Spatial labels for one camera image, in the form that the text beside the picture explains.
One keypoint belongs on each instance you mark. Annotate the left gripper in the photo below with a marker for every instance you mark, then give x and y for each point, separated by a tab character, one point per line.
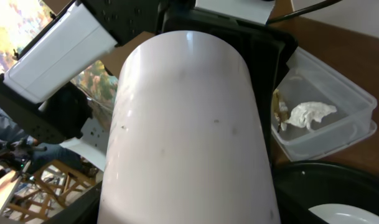
265	50

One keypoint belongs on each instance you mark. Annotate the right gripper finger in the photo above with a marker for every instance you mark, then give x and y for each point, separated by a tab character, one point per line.
82	211

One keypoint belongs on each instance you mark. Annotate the gold snack wrapper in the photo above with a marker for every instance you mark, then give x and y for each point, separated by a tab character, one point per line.
280	110

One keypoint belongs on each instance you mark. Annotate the white tissue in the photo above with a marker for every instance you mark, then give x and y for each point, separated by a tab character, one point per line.
304	114

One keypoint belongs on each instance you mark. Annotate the pink cup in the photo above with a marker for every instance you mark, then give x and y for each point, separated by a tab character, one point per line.
186	143

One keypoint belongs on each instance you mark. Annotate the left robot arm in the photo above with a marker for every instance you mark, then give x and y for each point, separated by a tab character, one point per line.
37	91

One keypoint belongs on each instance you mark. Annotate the clear plastic waste bin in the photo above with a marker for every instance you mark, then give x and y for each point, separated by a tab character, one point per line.
310	79

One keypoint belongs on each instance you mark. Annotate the wooden chair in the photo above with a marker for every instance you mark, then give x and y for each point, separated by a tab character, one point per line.
48	190

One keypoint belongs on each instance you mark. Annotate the person in background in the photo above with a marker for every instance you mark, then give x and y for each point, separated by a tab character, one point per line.
21	145

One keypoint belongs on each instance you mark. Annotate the round black serving tray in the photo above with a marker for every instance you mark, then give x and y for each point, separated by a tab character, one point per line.
302	185

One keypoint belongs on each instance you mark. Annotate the grey round plate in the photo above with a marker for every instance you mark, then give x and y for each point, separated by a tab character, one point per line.
333	213

